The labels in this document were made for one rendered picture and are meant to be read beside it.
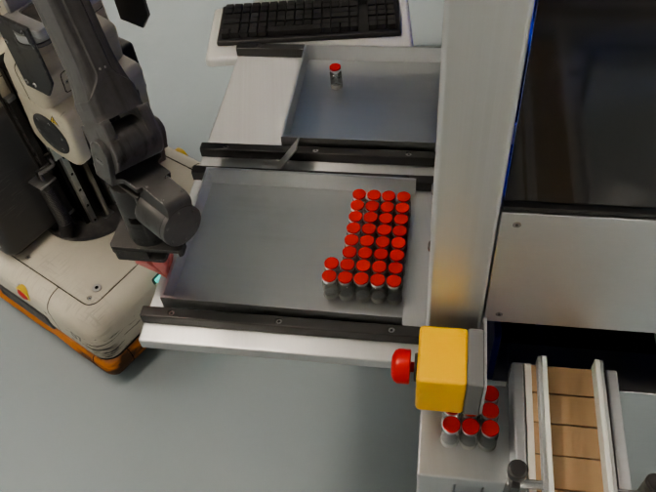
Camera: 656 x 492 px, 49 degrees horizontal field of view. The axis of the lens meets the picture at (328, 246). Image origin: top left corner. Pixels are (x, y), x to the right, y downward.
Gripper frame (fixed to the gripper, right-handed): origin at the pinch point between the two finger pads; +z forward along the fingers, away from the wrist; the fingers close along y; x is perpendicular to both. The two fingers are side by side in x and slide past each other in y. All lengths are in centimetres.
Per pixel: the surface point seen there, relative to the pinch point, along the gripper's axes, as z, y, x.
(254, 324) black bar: 0.5, 14.6, -7.7
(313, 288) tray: 2.1, 21.5, 0.3
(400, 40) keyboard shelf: 9, 29, 72
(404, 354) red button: -11.1, 35.8, -17.4
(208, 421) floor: 90, -17, 18
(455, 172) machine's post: -35, 40, -12
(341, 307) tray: 2.1, 25.9, -2.7
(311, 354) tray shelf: 2.5, 22.9, -10.5
